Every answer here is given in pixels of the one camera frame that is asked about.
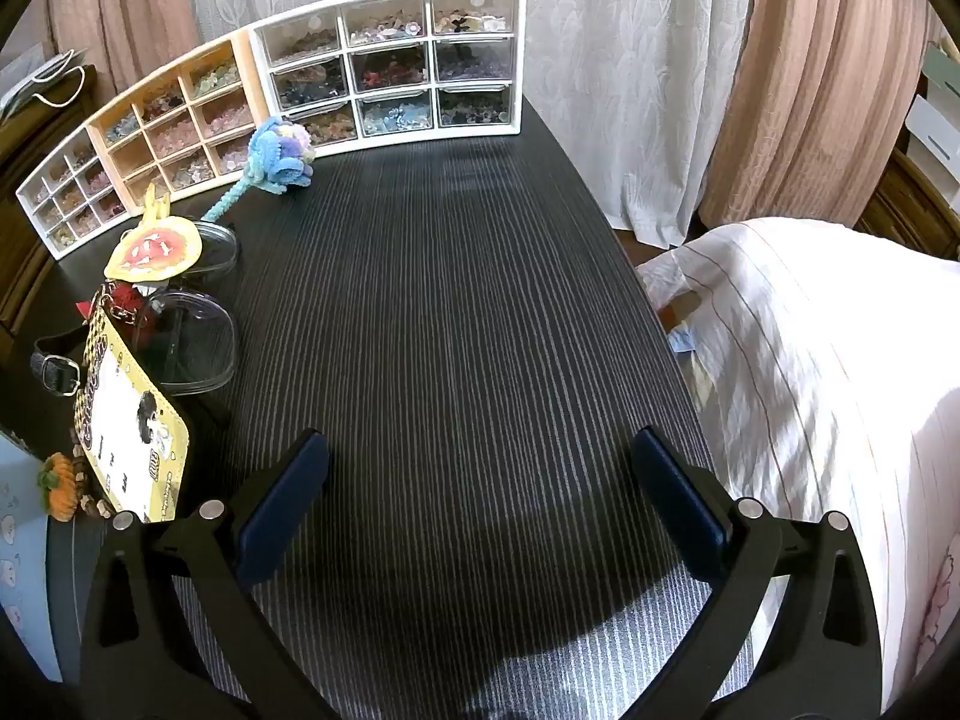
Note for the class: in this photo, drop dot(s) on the light blue cardboard box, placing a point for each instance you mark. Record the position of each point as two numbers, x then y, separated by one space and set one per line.
22 570

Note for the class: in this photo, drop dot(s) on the large white drawer organizer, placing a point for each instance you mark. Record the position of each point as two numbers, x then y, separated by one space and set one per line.
390 60

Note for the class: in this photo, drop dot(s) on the blue crochet flower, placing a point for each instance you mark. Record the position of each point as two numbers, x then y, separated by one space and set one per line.
281 150

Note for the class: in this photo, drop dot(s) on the cream drawer organizer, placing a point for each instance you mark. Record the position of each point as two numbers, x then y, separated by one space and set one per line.
180 127

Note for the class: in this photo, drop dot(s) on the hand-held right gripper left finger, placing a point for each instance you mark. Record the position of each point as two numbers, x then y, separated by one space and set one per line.
283 506

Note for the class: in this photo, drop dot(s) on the wooden cabinet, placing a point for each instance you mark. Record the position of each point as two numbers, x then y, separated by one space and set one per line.
911 210

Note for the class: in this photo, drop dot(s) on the orange crochet pumpkin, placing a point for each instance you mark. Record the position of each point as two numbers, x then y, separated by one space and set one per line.
58 486

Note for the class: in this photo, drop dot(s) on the white paper bag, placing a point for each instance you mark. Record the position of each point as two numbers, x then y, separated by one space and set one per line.
41 82

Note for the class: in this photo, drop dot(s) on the pink floral blanket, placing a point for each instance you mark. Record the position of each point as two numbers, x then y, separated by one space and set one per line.
937 615

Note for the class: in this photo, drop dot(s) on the small white drawer organizer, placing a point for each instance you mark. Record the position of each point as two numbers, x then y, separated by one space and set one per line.
71 199

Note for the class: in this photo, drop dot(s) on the striped bed sheet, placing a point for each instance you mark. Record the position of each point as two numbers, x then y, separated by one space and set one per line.
817 367

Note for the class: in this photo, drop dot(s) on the yellow checkered card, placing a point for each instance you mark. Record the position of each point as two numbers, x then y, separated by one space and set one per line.
124 420

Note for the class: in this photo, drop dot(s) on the white cardboard box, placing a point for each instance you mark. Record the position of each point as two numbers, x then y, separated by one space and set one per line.
934 135

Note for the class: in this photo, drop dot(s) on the pink curtain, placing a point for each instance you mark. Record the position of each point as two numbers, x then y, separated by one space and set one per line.
120 7
817 90

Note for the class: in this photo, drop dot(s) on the white lace curtain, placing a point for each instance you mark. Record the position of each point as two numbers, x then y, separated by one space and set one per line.
622 52

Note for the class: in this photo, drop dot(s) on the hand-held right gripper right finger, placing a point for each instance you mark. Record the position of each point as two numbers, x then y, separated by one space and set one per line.
676 510

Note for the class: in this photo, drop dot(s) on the yellow rabbit-shaped card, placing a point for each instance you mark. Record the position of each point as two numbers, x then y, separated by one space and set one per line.
154 247

